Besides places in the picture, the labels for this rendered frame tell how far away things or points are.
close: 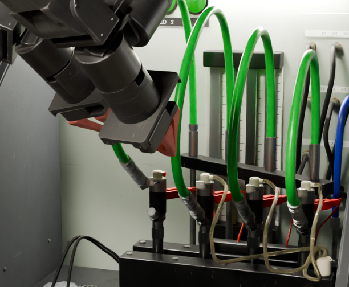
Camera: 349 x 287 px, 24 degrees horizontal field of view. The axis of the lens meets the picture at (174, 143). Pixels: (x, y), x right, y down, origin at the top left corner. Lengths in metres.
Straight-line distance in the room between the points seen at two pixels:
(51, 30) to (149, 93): 0.14
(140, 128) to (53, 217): 0.82
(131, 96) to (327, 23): 0.69
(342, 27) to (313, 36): 0.05
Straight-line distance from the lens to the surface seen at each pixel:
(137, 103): 0.91
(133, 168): 1.23
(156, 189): 1.33
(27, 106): 1.59
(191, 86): 1.50
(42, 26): 0.86
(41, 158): 1.65
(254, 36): 1.23
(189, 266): 1.31
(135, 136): 0.92
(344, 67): 1.53
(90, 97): 1.10
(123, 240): 1.71
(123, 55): 0.87
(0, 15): 1.07
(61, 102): 1.14
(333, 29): 1.53
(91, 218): 1.72
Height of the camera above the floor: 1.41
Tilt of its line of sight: 11 degrees down
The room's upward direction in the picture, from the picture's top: straight up
